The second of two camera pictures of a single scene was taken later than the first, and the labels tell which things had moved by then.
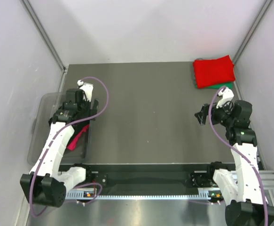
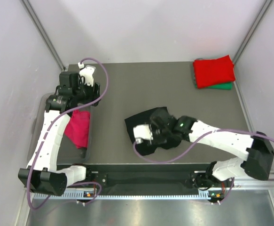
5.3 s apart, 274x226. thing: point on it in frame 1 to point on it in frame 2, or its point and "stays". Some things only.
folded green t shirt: (230, 85) stays
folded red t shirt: (211, 72) stays
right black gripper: (201, 116) to (155, 140)
